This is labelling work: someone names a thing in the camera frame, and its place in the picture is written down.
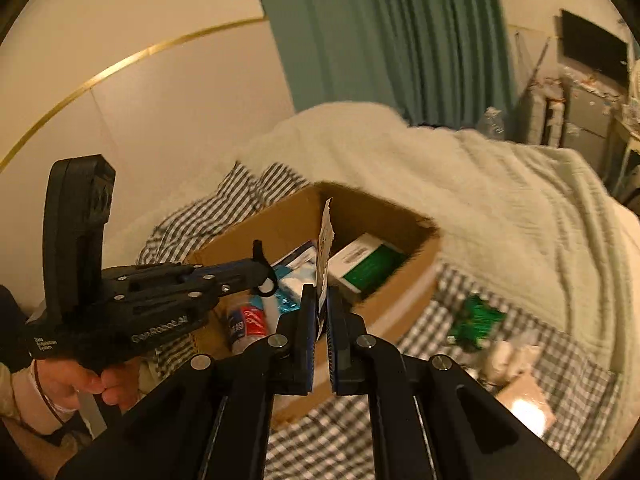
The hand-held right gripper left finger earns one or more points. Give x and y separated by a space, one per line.
309 340

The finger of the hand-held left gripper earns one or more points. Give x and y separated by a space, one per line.
230 270
250 282

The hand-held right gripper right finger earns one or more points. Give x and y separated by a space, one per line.
336 350

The white paper packet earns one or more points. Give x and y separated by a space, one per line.
325 240

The white and green medicine box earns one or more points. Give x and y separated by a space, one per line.
360 260

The person's left forearm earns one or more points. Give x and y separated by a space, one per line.
20 400

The person's left hand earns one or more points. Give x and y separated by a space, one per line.
75 385

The small bottle with red label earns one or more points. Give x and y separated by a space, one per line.
247 325

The blue and white packet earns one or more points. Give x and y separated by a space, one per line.
295 280

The green packet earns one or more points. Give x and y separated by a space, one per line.
475 320

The small brown cardboard box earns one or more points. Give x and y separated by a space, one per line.
520 390

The white blanket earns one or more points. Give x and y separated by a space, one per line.
525 220

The checked bed sheet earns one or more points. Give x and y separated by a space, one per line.
575 375

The clear plastic bottle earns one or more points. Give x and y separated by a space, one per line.
495 120

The teal curtain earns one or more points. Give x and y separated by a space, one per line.
390 35

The grey cabinet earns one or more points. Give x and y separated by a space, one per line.
585 120

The light wooden table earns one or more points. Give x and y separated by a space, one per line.
625 150

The black television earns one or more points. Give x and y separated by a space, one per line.
595 50

